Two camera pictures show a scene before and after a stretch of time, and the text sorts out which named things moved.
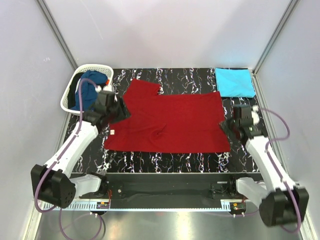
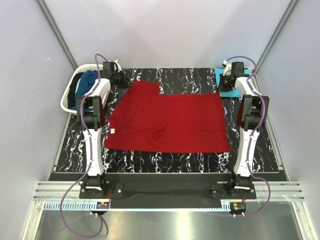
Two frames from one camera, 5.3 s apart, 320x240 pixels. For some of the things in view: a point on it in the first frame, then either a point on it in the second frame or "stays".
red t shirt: [179, 123] stays
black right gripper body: [228, 128] to [225, 83]
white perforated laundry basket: [106, 69] stays
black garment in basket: [71, 100] stays
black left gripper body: [121, 110] to [122, 80]
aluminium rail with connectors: [237, 207] stays
